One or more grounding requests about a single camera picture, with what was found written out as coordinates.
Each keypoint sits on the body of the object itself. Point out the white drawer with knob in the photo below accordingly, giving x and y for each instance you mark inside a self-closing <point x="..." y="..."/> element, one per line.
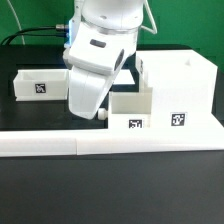
<point x="127" y="110"/>

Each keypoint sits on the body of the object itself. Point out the white L-shaped fence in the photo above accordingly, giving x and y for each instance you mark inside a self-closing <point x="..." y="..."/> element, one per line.
<point x="205" y="136"/>

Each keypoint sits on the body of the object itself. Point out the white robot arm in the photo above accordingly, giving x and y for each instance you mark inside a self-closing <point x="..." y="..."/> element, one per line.
<point x="104" y="36"/>

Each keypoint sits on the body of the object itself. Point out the white drawer cabinet box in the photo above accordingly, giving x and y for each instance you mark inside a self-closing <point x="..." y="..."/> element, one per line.
<point x="182" y="83"/>

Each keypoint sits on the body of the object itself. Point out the fiducial marker sheet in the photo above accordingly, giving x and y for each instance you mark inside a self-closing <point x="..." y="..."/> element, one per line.
<point x="124" y="77"/>

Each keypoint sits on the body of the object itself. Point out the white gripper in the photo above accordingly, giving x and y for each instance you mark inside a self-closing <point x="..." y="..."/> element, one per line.
<point x="87" y="91"/>

